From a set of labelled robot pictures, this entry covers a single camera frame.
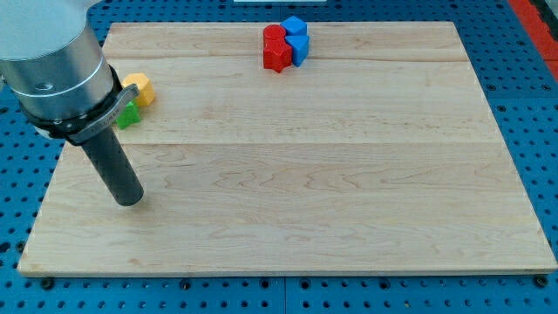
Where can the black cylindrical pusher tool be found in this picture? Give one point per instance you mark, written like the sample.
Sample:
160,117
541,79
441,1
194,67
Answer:
107,156

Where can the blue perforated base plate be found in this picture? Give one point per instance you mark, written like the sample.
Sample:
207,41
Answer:
516,75

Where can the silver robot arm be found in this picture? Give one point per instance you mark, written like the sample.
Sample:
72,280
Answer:
51,59

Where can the yellow hexagon block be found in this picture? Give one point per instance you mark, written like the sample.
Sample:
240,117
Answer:
145,86

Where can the green star block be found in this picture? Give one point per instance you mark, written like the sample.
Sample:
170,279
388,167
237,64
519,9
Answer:
130,115

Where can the wooden board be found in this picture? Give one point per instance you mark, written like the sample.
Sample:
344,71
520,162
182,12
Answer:
378,156

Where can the blue cube block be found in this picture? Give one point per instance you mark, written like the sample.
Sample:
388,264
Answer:
294,26

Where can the red cylinder block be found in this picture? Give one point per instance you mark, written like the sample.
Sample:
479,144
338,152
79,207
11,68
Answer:
273,33

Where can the red star block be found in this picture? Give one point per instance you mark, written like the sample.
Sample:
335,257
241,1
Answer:
277,55

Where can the blue triangle block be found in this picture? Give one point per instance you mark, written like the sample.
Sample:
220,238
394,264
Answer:
300,45

